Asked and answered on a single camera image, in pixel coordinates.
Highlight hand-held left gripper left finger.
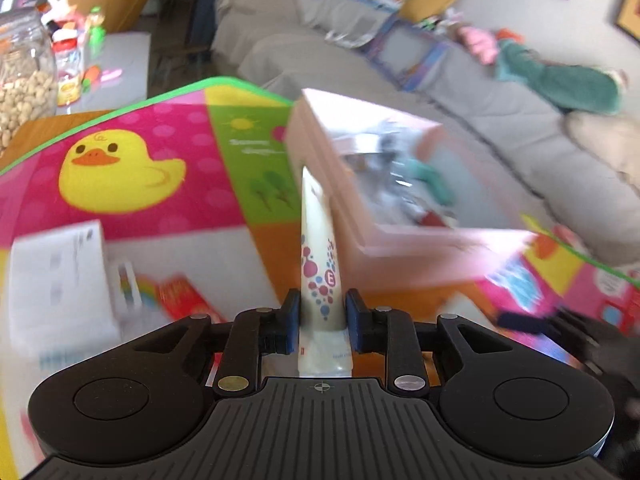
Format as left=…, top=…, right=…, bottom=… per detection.
left=120, top=288, right=302, bottom=396

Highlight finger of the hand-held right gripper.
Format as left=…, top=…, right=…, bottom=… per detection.
left=499, top=307, right=588, bottom=346

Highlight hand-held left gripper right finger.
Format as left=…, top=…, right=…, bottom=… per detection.
left=346, top=288, right=521, bottom=396

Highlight white dotted tube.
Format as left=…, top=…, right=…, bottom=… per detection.
left=297, top=166, right=353, bottom=378

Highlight pink cardboard box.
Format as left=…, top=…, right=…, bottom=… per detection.
left=285, top=88, right=541, bottom=293

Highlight teal hand crank tool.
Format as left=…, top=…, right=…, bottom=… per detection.
left=407, top=157, right=456, bottom=206

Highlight red packet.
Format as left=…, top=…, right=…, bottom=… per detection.
left=157, top=275, right=228, bottom=323

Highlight beige pillow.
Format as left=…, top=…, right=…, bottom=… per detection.
left=565, top=110, right=640, bottom=181

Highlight grey sofa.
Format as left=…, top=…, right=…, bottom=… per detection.
left=210, top=0, right=640, bottom=281

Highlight white package box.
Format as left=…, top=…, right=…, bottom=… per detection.
left=9, top=220, right=123, bottom=358

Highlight colourful cartoon play mat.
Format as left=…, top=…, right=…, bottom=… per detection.
left=0, top=76, right=640, bottom=480

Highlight white plastic object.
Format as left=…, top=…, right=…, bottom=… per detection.
left=325, top=27, right=381, bottom=51

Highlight pink plush toy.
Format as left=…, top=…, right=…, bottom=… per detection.
left=457, top=25, right=501, bottom=65

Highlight pink and orange toy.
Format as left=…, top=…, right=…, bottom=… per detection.
left=81, top=64, right=123, bottom=92

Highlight small red-lidded plastic bottle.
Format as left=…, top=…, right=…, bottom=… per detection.
left=51, top=29, right=85, bottom=107

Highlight green toy bottle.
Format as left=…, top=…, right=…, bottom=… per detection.
left=86, top=7, right=107, bottom=61

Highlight purple cardboard frame box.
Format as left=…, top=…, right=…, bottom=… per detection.
left=362, top=15, right=451, bottom=92

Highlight dark framed wall picture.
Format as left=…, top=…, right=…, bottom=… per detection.
left=615, top=0, right=640, bottom=43

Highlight white plastic handle bag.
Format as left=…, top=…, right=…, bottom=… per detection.
left=41, top=0, right=76, bottom=31

